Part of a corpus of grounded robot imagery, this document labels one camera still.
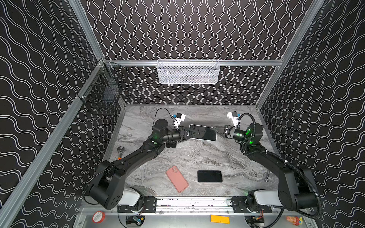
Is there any light blue phone case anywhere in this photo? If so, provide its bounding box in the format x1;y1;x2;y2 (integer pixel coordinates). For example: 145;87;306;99
189;124;217;142

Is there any black smartphone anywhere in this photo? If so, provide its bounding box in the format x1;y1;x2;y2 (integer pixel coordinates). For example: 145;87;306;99
197;170;223;183

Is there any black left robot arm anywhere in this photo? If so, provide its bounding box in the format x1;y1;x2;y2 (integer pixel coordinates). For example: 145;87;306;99
85;119;207;210

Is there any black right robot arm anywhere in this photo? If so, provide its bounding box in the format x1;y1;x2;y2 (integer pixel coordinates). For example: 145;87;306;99
213;113;323;219

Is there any silver spanner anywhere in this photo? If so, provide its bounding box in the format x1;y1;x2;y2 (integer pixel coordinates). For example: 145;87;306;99
264;170;270;182

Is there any yellow block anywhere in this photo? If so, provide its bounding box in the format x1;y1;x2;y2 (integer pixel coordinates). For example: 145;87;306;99
211;215;230;224

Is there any small colourful toy figure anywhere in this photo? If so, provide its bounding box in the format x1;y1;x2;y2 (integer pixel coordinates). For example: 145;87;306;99
286;216;303;226

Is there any red tape roll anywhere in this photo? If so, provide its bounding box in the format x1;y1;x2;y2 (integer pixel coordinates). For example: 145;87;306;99
92;211;106;224

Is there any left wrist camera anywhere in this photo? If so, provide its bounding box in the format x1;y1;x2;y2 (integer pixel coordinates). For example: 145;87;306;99
172;113;186;128

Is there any white wire mesh basket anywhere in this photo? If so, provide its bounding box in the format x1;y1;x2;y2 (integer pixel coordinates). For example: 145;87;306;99
156;63;221;84

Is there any orange handled wrench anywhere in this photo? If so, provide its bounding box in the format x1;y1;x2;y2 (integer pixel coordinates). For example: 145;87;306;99
117;146;125;160

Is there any horizontal aluminium back rail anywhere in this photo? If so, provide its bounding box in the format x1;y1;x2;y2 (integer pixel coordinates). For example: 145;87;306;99
105;59;283;67

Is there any black wire mesh basket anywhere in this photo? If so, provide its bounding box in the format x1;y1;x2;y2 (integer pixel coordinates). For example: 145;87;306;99
80;63;125;116

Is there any right aluminium corner post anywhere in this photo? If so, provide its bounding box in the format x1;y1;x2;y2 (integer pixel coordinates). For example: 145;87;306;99
256;0;324;110

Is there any aluminium corner frame post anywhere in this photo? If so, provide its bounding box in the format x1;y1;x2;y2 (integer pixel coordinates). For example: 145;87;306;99
69;0;105;60

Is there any left aluminium side rail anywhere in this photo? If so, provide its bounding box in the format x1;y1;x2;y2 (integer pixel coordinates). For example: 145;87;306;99
0;61;105;228

